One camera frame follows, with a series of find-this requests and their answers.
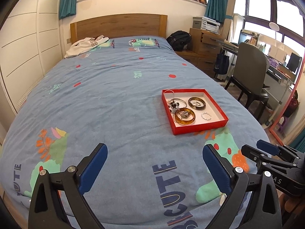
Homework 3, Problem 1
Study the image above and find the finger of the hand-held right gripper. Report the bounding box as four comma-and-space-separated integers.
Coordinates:
257, 139, 305, 164
241, 144, 298, 176

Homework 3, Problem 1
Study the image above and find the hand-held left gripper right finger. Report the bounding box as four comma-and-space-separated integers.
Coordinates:
202, 144, 282, 229

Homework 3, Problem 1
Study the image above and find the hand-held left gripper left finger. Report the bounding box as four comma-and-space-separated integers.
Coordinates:
28, 143, 108, 229

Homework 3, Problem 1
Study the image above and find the red shallow box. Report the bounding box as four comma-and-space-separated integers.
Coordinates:
161, 89, 229, 135

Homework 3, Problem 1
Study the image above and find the amber bangle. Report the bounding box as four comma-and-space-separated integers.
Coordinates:
173, 107, 196, 126

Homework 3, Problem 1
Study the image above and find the dark olive bangle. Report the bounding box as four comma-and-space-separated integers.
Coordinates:
188, 97, 207, 110

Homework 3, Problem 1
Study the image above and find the thin silver bangle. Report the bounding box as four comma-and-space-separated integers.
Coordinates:
170, 97, 187, 109

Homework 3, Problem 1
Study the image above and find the black and white bead bracelet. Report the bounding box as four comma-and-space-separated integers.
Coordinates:
168, 100, 181, 112

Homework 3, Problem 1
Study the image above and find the rhinestone pearl necklace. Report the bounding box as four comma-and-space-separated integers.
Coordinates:
163, 89, 181, 124

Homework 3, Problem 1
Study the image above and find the pink framed mirror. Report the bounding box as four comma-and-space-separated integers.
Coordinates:
269, 50, 305, 148

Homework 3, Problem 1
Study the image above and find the grey study desk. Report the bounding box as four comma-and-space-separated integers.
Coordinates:
211, 35, 298, 105

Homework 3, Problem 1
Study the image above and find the blue printed bedsheet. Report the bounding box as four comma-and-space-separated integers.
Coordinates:
0, 36, 271, 229

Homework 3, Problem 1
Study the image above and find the grey backed chair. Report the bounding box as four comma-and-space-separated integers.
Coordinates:
224, 42, 270, 122

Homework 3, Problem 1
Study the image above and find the computer monitor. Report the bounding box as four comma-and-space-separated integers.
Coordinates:
286, 52, 303, 74

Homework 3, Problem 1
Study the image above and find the dark blue hanging bag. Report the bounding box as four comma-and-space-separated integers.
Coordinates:
213, 50, 230, 75

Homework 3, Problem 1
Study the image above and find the wooden drawer cabinet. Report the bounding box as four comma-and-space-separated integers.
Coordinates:
180, 28, 227, 77

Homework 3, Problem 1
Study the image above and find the white hoodie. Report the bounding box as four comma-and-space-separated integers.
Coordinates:
64, 35, 109, 59

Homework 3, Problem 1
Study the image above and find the black backpack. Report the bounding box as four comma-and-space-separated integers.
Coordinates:
166, 31, 192, 52

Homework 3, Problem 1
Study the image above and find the white printer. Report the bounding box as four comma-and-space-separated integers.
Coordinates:
201, 17, 221, 34

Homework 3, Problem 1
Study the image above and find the dark framed window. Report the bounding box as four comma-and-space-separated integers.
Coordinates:
235, 0, 305, 43

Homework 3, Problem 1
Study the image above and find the wooden headboard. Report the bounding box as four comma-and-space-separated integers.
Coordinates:
70, 14, 168, 44

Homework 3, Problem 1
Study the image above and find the white wardrobe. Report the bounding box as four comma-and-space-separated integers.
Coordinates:
0, 0, 66, 115

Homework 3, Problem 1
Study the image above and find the teal curtain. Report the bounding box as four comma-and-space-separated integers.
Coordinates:
205, 0, 230, 23
59, 0, 80, 19

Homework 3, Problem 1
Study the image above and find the white ring desk lamp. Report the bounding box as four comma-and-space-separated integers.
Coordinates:
269, 22, 281, 47

